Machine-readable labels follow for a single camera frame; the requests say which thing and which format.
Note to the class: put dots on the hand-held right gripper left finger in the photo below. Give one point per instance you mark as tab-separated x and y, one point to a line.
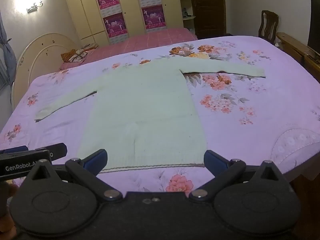
96	160

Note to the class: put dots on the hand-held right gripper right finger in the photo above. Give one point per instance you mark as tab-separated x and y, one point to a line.
215	162

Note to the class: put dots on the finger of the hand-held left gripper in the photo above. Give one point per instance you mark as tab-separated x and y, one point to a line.
15	150
60	150

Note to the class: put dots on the pale green knitted sweater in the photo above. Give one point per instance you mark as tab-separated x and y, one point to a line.
140	105

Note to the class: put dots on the person's left hand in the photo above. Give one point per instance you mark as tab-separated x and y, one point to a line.
6	220

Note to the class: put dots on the purple floral bedsheet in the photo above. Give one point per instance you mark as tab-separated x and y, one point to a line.
250	130

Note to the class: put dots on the patterned pillow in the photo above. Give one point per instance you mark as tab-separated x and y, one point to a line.
75	55

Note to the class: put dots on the cream rounded headboard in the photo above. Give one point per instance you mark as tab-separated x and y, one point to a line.
37	55

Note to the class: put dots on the grey blue curtain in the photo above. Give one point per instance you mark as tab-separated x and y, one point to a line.
7	52

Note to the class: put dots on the pink checked bed cover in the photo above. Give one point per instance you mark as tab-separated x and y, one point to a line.
150	38

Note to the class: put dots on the cream corner shelf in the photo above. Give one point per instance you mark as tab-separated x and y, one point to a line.
186	25

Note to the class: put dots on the dark wooden chair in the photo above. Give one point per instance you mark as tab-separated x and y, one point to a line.
268	26

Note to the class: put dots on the dark blue shelf ornament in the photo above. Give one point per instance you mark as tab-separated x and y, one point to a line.
185	12

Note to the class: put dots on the dark brown wooden door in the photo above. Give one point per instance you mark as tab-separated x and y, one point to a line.
208	7

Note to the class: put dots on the cream built-in wardrobe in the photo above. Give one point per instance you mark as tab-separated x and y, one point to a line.
130	5

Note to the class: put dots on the dark flat screen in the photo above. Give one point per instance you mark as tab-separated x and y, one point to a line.
314	22

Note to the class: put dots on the brown wooden bed frame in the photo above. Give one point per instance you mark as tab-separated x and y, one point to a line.
307	205

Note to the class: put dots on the wooden furniture frame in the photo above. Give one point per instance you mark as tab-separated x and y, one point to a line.
297	47

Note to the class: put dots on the metal wall lamp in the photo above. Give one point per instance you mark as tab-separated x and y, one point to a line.
33	8

